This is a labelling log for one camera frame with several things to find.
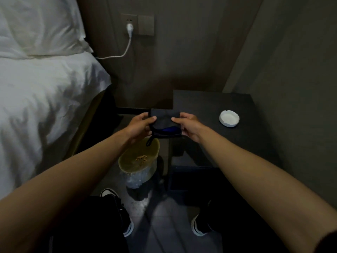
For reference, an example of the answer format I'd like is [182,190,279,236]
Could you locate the white charging cable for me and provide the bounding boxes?
[95,36,132,60]

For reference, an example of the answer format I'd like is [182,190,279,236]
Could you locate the person's black shoe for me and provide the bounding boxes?
[100,188,134,238]
[191,200,215,237]

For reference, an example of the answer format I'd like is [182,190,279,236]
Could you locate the white pillow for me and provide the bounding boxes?
[0,0,94,60]

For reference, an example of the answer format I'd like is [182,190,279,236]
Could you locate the person's right hand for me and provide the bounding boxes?
[171,112,206,143]

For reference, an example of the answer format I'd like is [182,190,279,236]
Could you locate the person's black trousers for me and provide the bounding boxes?
[34,166,298,253]

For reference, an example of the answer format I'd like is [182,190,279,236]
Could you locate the person's right forearm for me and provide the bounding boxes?
[197,127,337,253]

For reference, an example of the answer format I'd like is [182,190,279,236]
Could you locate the person's left black shoe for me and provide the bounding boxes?
[100,188,134,238]

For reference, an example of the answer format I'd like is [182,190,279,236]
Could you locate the person's left forearm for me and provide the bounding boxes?
[0,128,133,253]

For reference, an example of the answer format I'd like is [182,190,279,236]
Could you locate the dark cloth pouch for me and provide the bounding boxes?
[146,108,183,147]

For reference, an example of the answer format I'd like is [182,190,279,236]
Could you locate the white ashtray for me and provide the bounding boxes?
[219,110,240,128]

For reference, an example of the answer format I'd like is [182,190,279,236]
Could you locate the clear plastic bin liner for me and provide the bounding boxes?
[121,163,158,189]

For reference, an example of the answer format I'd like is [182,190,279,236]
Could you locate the wall power socket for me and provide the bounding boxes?
[120,14,138,35]

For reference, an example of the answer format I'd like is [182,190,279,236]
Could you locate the white bed duvet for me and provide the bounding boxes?
[0,52,112,200]

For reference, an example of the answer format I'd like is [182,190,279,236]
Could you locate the person's left hand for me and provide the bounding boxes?
[126,112,157,145]

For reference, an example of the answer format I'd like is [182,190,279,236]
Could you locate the dark bedside table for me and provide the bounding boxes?
[166,89,283,198]

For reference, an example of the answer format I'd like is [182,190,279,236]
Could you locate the person's right black shoe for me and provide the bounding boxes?
[191,200,215,237]

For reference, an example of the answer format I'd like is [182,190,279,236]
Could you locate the yellow waste bin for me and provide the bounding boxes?
[118,137,160,189]

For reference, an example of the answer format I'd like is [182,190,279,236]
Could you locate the wall light switch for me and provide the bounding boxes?
[138,15,155,37]

